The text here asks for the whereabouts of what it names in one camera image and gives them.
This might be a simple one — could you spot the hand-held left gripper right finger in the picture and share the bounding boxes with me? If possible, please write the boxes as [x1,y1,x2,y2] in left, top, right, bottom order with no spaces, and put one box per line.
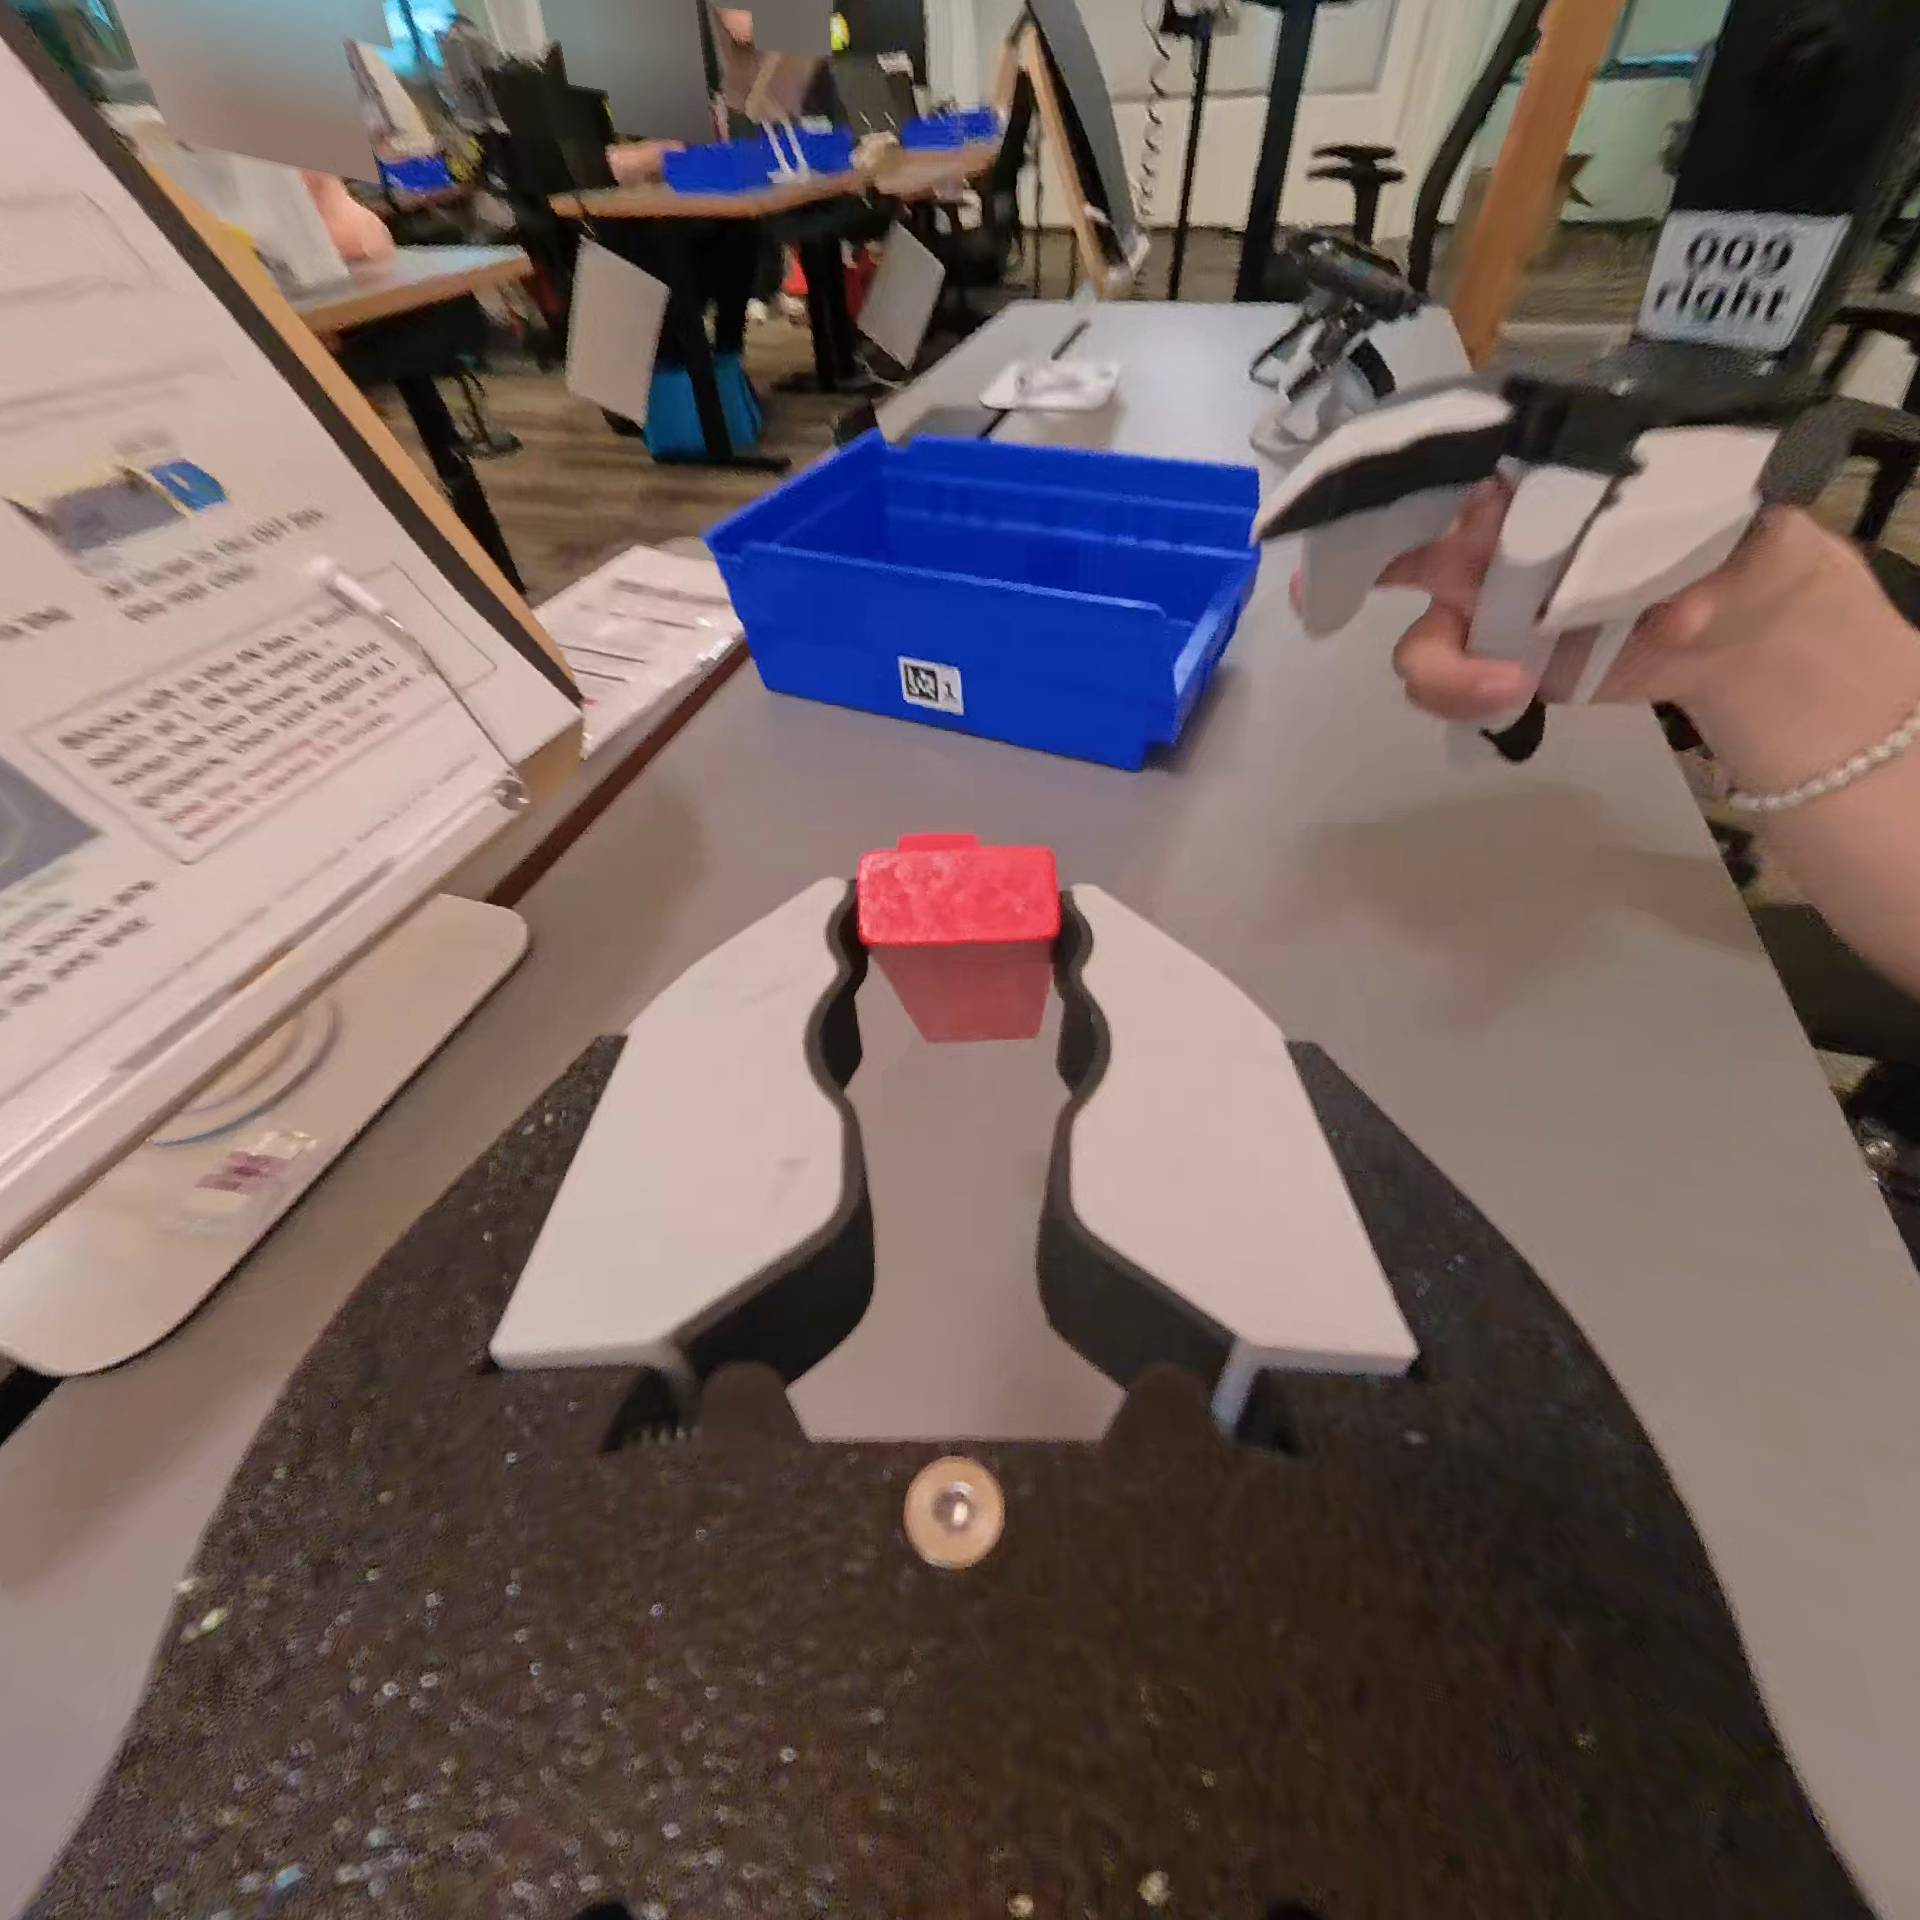
[1039,882,1423,1440]

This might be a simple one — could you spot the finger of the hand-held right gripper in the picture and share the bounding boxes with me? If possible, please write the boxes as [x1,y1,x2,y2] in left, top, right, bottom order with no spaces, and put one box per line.
[1290,506,1447,643]
[1251,374,1519,546]

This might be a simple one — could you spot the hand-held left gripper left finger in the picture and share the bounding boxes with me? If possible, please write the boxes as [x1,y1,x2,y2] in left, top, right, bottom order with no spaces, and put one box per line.
[491,874,880,1376]

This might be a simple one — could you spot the blue plastic bin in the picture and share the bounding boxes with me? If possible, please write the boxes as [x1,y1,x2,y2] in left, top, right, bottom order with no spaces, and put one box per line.
[702,430,1264,776]

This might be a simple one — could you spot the person's right forearm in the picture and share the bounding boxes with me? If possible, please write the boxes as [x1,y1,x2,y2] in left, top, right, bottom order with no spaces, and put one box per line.
[1724,705,1920,970]

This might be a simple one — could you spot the spare hand-held gripper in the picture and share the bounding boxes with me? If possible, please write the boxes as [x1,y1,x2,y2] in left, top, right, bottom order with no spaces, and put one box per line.
[1248,228,1431,457]

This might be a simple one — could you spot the person's right hand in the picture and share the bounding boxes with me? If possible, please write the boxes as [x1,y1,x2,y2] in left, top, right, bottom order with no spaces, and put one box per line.
[1386,487,1920,740]

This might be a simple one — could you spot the white tray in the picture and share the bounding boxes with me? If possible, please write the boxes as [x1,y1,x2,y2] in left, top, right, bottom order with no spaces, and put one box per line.
[980,357,1123,412]

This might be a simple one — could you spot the easel with dark board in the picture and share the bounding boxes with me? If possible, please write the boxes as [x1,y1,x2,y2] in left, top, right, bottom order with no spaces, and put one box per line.
[997,0,1159,298]

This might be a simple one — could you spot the printed paper sheets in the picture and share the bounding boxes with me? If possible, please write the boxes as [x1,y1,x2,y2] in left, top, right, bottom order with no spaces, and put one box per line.
[534,540,748,757]

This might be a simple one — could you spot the hanging grey card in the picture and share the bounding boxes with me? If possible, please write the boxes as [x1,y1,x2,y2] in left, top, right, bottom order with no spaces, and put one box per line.
[856,222,949,373]
[565,241,672,432]

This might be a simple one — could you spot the wooden desk with black legs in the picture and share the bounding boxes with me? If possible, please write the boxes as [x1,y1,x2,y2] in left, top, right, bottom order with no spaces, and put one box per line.
[546,134,1005,469]

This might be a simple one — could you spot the instruction board on white stand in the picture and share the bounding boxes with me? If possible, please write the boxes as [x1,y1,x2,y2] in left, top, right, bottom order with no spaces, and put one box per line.
[0,15,588,1380]

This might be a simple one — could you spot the small blue bin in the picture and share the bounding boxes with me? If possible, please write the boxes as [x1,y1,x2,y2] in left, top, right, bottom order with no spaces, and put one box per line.
[661,138,861,198]

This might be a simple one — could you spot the grey desk with black legs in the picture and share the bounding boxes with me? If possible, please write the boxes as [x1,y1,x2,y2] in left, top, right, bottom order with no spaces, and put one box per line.
[289,244,536,591]

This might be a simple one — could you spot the wooden easel frame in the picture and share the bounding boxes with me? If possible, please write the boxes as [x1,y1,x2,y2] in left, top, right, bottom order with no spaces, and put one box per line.
[1447,0,1632,366]

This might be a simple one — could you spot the pearl bracelet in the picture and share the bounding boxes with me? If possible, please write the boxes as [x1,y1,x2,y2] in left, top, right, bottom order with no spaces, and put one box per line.
[1722,711,1920,821]

